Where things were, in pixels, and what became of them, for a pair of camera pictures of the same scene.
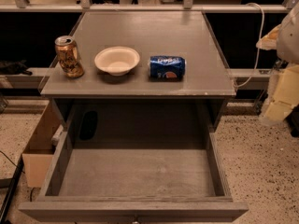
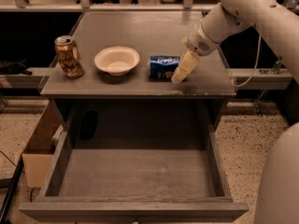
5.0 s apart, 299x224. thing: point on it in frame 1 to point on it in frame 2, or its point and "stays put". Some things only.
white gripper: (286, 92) to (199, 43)
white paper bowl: (117, 60) stays put
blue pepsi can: (166, 68) stays put
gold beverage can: (67, 56) stays put
